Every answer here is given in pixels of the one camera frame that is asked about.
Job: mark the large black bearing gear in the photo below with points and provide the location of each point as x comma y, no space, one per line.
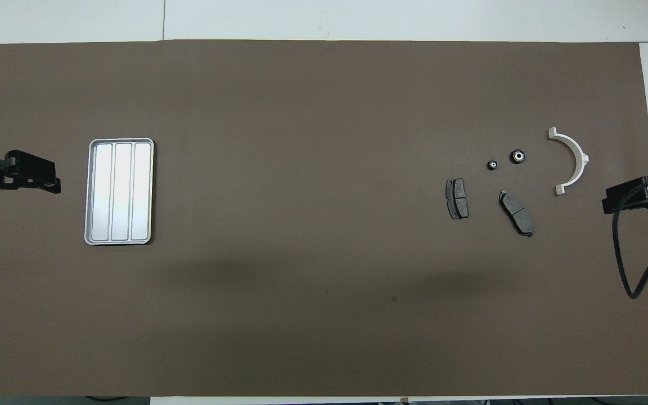
518,156

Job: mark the silver metal tray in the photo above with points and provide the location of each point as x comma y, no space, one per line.
118,191

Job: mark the white semicircular plastic clamp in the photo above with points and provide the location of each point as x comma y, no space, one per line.
577,154

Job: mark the long dark brake pad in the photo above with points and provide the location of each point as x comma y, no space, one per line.
515,212

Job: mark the short dark brake pad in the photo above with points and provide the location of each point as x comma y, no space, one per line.
457,198

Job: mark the brown table mat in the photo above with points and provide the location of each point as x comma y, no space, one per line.
414,84

